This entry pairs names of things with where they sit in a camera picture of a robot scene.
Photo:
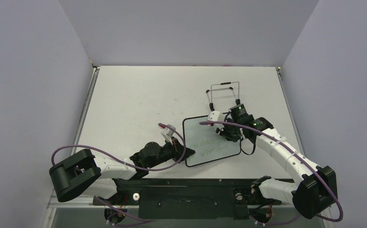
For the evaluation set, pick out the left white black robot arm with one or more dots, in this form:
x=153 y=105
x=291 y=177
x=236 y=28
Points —
x=83 y=173

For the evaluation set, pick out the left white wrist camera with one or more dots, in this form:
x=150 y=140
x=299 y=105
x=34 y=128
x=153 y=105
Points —
x=167 y=132

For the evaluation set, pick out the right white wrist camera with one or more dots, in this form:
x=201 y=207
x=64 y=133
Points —
x=217 y=116

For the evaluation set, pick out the black framed whiteboard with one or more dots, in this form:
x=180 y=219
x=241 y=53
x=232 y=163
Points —
x=208 y=145

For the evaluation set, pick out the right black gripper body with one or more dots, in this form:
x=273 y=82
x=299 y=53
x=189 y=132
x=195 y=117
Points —
x=229 y=134

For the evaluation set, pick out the wire display stand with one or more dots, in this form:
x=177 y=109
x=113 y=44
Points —
x=224 y=89

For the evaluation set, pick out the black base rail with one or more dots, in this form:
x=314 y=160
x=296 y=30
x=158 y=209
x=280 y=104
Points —
x=187 y=198

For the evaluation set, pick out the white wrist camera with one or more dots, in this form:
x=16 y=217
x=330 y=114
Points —
x=217 y=116
x=167 y=132

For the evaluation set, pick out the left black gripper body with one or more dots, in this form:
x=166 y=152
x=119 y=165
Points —
x=169 y=152

